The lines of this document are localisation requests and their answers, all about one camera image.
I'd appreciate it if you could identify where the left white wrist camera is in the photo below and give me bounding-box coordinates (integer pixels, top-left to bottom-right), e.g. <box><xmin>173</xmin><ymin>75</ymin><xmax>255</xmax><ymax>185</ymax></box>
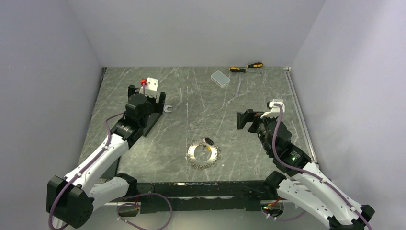
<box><xmin>139</xmin><ymin>77</ymin><xmax>159</xmax><ymax>102</ymax></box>

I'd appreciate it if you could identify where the purple cable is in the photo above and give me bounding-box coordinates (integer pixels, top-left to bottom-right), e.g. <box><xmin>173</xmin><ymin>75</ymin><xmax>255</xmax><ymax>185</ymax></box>
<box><xmin>261</xmin><ymin>103</ymin><xmax>373</xmax><ymax>230</ymax></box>
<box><xmin>48</xmin><ymin>83</ymin><xmax>173</xmax><ymax>230</ymax></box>

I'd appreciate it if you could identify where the white plastic box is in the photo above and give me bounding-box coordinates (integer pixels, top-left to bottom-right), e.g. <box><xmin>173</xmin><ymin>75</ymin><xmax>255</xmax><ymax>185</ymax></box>
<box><xmin>211</xmin><ymin>70</ymin><xmax>231</xmax><ymax>88</ymax></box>

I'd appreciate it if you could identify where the yellow black screwdriver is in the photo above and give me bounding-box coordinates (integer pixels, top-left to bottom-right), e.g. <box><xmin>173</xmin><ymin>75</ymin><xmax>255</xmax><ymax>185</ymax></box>
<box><xmin>246</xmin><ymin>62</ymin><xmax>263</xmax><ymax>68</ymax></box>
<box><xmin>229</xmin><ymin>67</ymin><xmax>261</xmax><ymax>74</ymax></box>

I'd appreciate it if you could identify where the large silver combination wrench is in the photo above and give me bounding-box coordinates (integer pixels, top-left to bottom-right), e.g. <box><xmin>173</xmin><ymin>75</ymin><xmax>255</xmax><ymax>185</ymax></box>
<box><xmin>163</xmin><ymin>105</ymin><xmax>173</xmax><ymax>113</ymax></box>

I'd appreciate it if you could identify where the small silver wrench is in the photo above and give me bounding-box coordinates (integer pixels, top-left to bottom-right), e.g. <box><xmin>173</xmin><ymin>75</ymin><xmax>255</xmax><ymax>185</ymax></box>
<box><xmin>233</xmin><ymin>76</ymin><xmax>245</xmax><ymax>98</ymax></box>

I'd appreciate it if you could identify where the aluminium rail frame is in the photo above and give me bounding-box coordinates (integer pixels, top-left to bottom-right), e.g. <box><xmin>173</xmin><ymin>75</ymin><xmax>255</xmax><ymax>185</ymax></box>
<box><xmin>50</xmin><ymin>179</ymin><xmax>346</xmax><ymax>230</ymax></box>

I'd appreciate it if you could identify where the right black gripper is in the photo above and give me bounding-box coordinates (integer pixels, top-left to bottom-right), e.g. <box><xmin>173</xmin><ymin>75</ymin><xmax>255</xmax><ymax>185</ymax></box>
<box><xmin>237</xmin><ymin>108</ymin><xmax>277</xmax><ymax>155</ymax></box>

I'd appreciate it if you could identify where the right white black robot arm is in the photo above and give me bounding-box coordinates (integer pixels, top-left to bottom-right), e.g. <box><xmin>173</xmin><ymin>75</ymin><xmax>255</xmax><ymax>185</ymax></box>
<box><xmin>236</xmin><ymin>109</ymin><xmax>375</xmax><ymax>230</ymax></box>

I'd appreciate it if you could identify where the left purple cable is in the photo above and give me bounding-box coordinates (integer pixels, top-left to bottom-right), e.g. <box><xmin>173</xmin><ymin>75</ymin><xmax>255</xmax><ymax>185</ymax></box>
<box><xmin>48</xmin><ymin>83</ymin><xmax>173</xmax><ymax>230</ymax></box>

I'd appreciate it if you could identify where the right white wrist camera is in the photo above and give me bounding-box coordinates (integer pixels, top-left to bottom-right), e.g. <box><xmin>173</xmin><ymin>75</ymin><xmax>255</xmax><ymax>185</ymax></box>
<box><xmin>260</xmin><ymin>99</ymin><xmax>285</xmax><ymax>118</ymax></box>

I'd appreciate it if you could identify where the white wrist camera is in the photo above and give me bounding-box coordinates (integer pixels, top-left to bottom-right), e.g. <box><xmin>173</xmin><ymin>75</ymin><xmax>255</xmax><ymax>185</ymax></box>
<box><xmin>260</xmin><ymin>99</ymin><xmax>285</xmax><ymax>118</ymax></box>
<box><xmin>139</xmin><ymin>77</ymin><xmax>159</xmax><ymax>102</ymax></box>

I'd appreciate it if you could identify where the yellow black screwdriver front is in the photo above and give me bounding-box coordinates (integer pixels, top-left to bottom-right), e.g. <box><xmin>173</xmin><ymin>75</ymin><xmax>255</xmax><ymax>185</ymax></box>
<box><xmin>229</xmin><ymin>67</ymin><xmax>261</xmax><ymax>74</ymax></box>

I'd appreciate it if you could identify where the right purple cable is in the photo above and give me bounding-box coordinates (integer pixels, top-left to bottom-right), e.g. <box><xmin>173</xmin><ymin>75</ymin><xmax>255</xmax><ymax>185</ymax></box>
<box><xmin>261</xmin><ymin>103</ymin><xmax>373</xmax><ymax>230</ymax></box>

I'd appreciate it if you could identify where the yellow black screwdriver rear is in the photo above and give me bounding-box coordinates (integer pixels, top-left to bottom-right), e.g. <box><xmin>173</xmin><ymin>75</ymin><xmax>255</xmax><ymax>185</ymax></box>
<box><xmin>246</xmin><ymin>62</ymin><xmax>263</xmax><ymax>68</ymax></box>

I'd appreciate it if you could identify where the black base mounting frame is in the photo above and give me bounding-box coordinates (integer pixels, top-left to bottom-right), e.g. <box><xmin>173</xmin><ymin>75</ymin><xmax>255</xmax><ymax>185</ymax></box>
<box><xmin>114</xmin><ymin>180</ymin><xmax>279</xmax><ymax>214</ymax></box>

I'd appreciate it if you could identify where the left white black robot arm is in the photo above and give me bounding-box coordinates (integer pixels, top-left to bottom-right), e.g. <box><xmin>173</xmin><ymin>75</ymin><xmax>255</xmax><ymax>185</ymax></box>
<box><xmin>46</xmin><ymin>85</ymin><xmax>166</xmax><ymax>230</ymax></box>

